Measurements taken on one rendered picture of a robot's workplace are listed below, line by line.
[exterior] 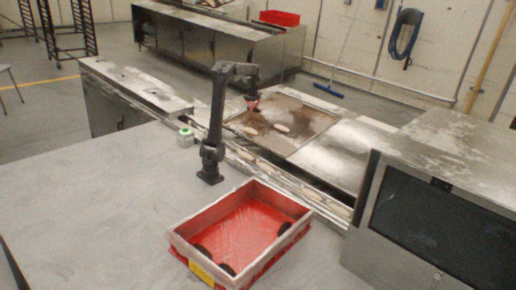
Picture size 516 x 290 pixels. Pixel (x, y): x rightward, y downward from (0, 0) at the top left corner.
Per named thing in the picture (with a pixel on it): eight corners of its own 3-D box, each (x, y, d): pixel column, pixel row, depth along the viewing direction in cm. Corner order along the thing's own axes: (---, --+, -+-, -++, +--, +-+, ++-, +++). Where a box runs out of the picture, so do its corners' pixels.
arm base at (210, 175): (195, 175, 165) (211, 186, 158) (194, 160, 161) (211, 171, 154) (209, 168, 171) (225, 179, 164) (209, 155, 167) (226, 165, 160)
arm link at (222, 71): (206, 60, 144) (229, 64, 142) (219, 59, 157) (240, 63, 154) (197, 159, 159) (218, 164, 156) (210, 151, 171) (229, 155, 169)
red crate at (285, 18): (258, 20, 515) (259, 10, 509) (272, 18, 540) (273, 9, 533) (285, 26, 488) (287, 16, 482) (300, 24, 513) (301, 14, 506)
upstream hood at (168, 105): (78, 68, 276) (76, 57, 271) (101, 64, 287) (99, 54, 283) (169, 124, 204) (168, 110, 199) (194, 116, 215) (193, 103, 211)
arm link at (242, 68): (213, 72, 154) (235, 76, 151) (214, 59, 152) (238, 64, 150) (243, 72, 194) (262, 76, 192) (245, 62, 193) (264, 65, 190)
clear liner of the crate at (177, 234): (163, 250, 122) (161, 229, 118) (251, 191, 156) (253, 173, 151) (232, 308, 105) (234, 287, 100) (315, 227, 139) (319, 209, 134)
